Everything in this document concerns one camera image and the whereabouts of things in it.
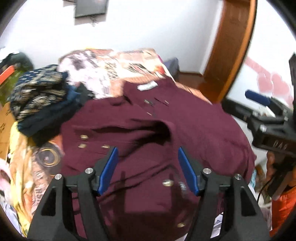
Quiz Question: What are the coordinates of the maroon button-up shirt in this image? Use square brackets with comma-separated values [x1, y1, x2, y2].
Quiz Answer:
[61, 78, 256, 240]

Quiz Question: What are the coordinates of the person's right hand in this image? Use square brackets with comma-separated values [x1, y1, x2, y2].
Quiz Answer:
[266, 151, 296, 188]

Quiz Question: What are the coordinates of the orange sleeve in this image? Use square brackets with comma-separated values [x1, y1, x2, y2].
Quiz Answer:
[269, 187, 295, 237]

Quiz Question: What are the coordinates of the pink plush toy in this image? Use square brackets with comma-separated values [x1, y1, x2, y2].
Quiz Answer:
[0, 159, 11, 199]

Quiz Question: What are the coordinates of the brown wooden door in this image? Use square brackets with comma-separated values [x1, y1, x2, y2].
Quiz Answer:
[198, 1, 257, 103]

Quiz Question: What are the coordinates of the yellow orange fleece blanket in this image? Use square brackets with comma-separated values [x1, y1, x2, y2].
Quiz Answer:
[9, 122, 34, 236]

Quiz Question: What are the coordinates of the dark navy folded garment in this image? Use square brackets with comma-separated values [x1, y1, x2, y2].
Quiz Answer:
[17, 86, 80, 137]

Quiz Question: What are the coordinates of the purple grey backpack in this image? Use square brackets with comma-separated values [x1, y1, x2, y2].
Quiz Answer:
[164, 57, 180, 79]

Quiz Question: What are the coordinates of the cardboard box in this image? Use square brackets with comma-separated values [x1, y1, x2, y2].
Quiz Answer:
[0, 102, 15, 160]

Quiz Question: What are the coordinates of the black folded garment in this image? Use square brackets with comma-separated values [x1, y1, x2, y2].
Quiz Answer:
[32, 83, 95, 147]

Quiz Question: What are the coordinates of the navy patterned folded garment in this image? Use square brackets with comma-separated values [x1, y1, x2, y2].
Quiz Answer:
[9, 64, 69, 121]

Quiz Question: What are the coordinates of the green storage box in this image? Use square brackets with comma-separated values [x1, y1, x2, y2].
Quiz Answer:
[0, 69, 25, 106]

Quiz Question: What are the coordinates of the orange flat box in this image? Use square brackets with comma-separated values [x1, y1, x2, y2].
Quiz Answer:
[0, 65, 17, 84]

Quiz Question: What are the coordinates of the newspaper print bed blanket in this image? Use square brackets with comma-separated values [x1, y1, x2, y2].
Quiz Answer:
[31, 48, 213, 218]

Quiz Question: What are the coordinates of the dark grey cloth bundle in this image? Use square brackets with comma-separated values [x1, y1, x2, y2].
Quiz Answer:
[1, 52, 34, 71]

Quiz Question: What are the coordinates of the pink heart wall sticker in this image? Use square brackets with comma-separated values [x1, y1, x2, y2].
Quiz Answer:
[244, 57, 294, 108]

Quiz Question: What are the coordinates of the wall-mounted black television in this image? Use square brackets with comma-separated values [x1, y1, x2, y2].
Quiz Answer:
[75, 0, 108, 18]

